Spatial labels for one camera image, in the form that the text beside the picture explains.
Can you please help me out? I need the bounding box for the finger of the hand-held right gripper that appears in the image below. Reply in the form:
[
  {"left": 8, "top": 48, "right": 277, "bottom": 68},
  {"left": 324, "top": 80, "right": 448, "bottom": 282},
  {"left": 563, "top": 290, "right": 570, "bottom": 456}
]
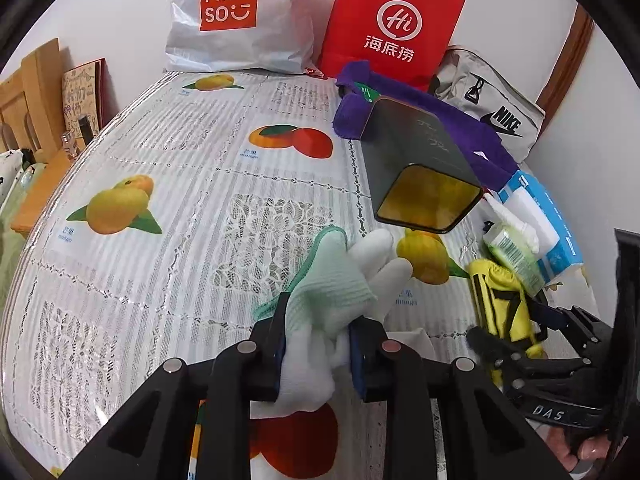
[
  {"left": 466, "top": 326, "right": 593, "bottom": 402},
  {"left": 525, "top": 296, "right": 615, "bottom": 358}
]

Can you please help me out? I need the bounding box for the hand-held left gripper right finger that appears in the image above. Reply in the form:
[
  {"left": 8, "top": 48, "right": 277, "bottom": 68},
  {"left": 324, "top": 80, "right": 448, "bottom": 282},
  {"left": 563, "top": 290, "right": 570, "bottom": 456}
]
[{"left": 348, "top": 317, "right": 573, "bottom": 480}]

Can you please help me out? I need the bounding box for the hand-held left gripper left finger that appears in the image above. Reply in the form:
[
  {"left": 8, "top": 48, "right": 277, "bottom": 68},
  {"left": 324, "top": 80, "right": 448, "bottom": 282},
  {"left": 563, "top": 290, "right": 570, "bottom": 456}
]
[{"left": 57, "top": 292, "right": 292, "bottom": 480}]

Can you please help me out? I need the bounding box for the yellow pouch with black strap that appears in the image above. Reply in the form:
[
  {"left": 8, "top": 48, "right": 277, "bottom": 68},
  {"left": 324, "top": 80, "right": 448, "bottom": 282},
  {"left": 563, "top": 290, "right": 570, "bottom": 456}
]
[{"left": 467, "top": 258, "right": 546, "bottom": 386}]

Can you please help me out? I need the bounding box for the white glove with green cuff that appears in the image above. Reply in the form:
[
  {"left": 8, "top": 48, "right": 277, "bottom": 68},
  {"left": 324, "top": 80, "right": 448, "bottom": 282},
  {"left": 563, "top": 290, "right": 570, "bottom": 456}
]
[{"left": 250, "top": 226, "right": 431, "bottom": 418}]

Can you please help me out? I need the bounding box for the blue tissue pack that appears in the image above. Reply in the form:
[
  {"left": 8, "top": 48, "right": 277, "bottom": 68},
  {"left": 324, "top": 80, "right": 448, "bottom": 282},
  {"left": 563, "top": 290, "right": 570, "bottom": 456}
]
[{"left": 497, "top": 170, "right": 585, "bottom": 283}]

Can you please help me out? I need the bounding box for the person's right hand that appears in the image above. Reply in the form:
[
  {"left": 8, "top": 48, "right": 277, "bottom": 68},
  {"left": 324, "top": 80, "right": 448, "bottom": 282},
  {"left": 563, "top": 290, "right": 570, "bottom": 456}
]
[{"left": 547, "top": 430, "right": 613, "bottom": 473}]

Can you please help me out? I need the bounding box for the green and white tube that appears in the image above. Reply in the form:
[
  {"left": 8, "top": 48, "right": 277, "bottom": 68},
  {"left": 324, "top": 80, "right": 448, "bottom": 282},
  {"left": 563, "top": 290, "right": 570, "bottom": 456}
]
[{"left": 482, "top": 195, "right": 546, "bottom": 297}]

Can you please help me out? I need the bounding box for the fruit print tablecloth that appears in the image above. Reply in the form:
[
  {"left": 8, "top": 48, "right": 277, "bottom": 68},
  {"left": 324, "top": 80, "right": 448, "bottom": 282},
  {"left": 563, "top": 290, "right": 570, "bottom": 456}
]
[{"left": 0, "top": 70, "right": 601, "bottom": 480}]

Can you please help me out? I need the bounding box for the dark rectangular tin box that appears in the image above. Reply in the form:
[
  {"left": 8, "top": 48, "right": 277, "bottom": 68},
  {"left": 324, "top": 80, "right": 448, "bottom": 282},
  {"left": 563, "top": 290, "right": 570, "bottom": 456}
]
[{"left": 361, "top": 97, "right": 485, "bottom": 234}]

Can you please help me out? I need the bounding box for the purple towel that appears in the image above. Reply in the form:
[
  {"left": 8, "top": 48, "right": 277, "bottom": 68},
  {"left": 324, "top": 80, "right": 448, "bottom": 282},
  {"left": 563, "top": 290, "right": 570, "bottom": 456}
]
[{"left": 334, "top": 60, "right": 521, "bottom": 178}]

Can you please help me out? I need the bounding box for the grey sling bag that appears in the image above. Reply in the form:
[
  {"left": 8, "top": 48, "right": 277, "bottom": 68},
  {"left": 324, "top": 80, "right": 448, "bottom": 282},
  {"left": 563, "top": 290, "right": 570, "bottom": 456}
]
[{"left": 432, "top": 45, "right": 547, "bottom": 163}]

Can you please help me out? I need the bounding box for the small clear bottle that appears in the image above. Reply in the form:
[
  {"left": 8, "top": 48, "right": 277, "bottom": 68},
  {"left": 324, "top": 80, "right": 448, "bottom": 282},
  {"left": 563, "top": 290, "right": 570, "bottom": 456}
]
[{"left": 60, "top": 130, "right": 81, "bottom": 162}]

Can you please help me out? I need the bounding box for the brown printed book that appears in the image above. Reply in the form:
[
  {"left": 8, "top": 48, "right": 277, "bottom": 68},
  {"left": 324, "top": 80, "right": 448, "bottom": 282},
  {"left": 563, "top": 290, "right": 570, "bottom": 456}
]
[{"left": 61, "top": 58, "right": 107, "bottom": 133}]

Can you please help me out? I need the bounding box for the white plastic shopping bag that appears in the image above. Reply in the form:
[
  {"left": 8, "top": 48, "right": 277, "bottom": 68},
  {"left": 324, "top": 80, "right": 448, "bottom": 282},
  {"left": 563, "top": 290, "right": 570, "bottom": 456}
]
[{"left": 164, "top": 0, "right": 321, "bottom": 73}]

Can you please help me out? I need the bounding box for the red paper bag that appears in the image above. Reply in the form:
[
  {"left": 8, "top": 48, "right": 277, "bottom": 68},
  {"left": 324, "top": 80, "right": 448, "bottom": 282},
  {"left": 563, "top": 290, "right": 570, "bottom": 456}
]
[{"left": 320, "top": 0, "right": 466, "bottom": 92}]

